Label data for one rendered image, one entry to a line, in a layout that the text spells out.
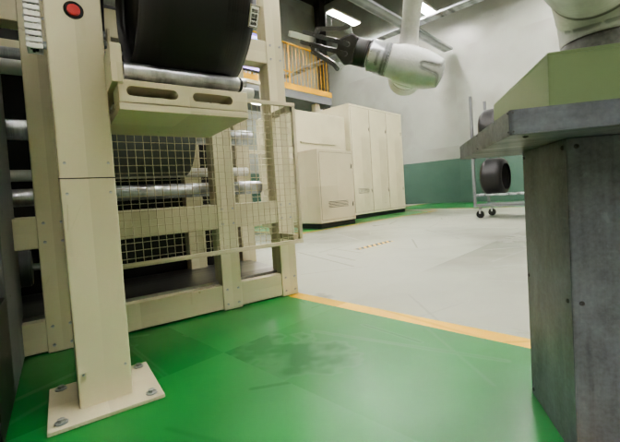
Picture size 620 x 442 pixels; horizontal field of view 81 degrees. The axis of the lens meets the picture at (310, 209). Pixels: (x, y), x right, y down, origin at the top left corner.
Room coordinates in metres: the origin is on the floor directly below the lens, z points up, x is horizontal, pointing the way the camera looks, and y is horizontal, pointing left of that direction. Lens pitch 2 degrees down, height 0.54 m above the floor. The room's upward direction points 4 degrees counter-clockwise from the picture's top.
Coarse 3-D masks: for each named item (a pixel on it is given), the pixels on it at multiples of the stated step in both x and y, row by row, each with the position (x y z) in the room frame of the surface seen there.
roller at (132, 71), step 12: (132, 72) 0.98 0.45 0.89; (144, 72) 1.00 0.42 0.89; (156, 72) 1.02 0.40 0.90; (168, 72) 1.03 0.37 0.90; (180, 72) 1.05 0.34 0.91; (192, 72) 1.08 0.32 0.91; (180, 84) 1.07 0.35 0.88; (192, 84) 1.08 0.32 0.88; (204, 84) 1.10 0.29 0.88; (216, 84) 1.12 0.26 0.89; (228, 84) 1.14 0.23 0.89; (240, 84) 1.16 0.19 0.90
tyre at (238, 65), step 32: (128, 0) 1.36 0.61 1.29; (160, 0) 0.95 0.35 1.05; (192, 0) 0.97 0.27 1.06; (224, 0) 1.01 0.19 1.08; (128, 32) 1.37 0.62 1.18; (160, 32) 0.99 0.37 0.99; (192, 32) 1.01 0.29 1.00; (224, 32) 1.05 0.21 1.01; (160, 64) 1.05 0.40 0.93; (192, 64) 1.08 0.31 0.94; (224, 64) 1.12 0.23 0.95
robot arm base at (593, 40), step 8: (600, 32) 0.71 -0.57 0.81; (608, 32) 0.70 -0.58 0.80; (616, 32) 0.69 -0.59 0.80; (576, 40) 0.74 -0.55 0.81; (584, 40) 0.73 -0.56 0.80; (592, 40) 0.71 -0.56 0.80; (600, 40) 0.71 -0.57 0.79; (608, 40) 0.70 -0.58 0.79; (616, 40) 0.69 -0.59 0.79; (568, 48) 0.76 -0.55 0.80; (576, 48) 0.74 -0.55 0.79
